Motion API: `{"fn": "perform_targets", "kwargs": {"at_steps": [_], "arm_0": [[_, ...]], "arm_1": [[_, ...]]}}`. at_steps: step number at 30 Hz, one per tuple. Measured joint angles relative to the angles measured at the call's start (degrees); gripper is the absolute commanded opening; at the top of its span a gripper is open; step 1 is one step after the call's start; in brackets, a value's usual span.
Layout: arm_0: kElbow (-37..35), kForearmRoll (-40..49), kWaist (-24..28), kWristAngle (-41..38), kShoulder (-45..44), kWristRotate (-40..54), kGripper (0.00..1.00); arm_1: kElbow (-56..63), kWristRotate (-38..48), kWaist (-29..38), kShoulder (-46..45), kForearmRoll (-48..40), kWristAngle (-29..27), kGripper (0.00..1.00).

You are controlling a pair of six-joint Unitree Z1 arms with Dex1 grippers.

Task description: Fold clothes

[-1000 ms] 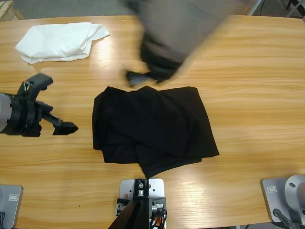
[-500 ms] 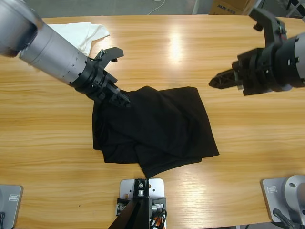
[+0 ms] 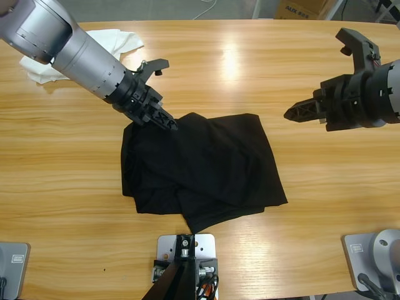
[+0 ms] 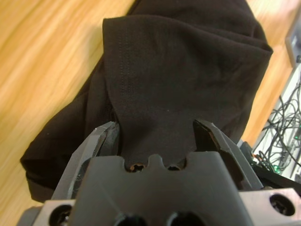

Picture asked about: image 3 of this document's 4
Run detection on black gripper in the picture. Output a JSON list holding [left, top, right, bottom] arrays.
[[104, 73, 180, 132], [283, 73, 381, 133]]

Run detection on black t-shirt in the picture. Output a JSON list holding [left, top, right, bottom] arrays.
[[121, 112, 289, 235]]

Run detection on white folded garment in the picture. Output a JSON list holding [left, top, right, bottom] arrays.
[[19, 28, 145, 84]]

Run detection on cardboard box with blue print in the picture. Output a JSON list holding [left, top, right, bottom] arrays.
[[274, 0, 338, 20]]

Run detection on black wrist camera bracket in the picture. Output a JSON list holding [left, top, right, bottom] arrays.
[[134, 57, 171, 84], [335, 27, 382, 76]]

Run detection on white slanted frame leg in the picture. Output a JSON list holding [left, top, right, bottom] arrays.
[[324, 0, 348, 21]]

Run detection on white floor cable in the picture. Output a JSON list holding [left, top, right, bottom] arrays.
[[192, 0, 219, 20]]

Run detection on white metal post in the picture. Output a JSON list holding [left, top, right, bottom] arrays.
[[251, 0, 266, 20]]

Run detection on white mount plate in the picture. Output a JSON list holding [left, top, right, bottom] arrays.
[[156, 232, 218, 282]]

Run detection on black chair frame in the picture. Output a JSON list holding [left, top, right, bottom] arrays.
[[373, 0, 400, 24]]

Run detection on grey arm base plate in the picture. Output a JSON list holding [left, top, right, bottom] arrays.
[[0, 242, 31, 300], [343, 228, 400, 294]]

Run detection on black camera post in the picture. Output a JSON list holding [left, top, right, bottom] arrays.
[[143, 233, 198, 300]]

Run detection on orange cable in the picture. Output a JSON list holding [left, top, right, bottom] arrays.
[[196, 276, 219, 300]]

